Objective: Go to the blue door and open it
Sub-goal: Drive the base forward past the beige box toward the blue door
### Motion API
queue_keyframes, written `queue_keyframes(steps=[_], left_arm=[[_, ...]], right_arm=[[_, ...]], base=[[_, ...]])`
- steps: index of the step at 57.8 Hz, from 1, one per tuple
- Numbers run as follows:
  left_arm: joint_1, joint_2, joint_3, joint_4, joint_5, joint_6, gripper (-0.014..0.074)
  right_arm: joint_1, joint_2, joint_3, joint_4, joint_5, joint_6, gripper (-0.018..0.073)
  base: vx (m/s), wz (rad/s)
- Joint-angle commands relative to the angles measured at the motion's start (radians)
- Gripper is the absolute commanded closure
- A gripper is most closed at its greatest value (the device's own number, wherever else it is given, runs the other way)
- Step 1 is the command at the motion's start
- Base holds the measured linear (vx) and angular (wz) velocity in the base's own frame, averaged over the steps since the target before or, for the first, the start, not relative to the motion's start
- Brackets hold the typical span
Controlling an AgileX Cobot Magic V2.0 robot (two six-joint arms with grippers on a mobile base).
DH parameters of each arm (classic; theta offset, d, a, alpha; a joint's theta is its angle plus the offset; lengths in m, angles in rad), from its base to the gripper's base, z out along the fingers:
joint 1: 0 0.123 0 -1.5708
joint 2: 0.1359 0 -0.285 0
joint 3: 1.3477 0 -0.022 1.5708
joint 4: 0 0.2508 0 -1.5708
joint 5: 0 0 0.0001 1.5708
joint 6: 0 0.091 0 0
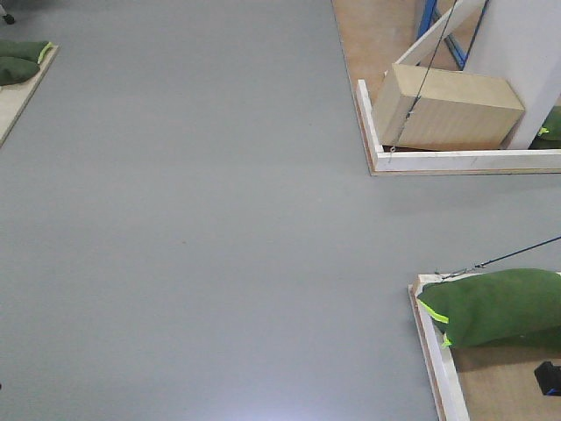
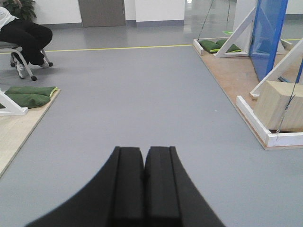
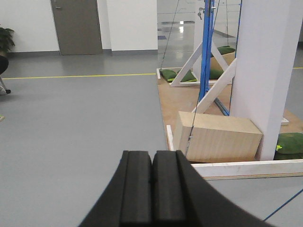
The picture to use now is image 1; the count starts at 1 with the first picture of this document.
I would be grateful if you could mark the blue metal frame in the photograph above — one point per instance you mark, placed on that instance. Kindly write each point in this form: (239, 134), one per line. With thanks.
(456, 48)

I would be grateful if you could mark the plywood platform upper right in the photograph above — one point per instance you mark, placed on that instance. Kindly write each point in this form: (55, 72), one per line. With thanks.
(371, 35)

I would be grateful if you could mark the white frame lower right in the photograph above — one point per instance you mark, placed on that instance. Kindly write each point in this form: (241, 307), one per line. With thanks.
(445, 385)

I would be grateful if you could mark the plywood platform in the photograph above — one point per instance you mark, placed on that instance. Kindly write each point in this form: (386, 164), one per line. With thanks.
(371, 35)
(14, 98)

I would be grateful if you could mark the white diagonal wooden brace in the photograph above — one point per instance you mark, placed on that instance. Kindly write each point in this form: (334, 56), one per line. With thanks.
(459, 12)

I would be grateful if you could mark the white wooden base frame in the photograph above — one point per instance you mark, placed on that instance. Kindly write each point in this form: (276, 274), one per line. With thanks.
(496, 162)

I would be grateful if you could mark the green sandbag behind panel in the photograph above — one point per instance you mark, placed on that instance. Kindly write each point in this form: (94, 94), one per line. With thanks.
(548, 136)

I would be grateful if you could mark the wooden box block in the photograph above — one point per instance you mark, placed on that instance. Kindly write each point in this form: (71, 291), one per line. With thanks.
(442, 110)

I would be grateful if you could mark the green sandbag near right platform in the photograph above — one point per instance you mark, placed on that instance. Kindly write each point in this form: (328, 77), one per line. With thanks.
(513, 307)

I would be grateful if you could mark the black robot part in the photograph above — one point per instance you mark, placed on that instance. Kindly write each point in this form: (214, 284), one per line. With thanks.
(548, 378)

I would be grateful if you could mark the white wall panel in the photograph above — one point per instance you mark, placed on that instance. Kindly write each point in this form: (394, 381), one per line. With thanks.
(519, 41)

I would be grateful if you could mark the plywood platform left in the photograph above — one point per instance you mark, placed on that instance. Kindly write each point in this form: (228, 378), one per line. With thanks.
(14, 98)

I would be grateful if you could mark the green sandbag top left lower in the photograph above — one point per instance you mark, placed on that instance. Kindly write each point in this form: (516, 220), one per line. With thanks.
(16, 70)

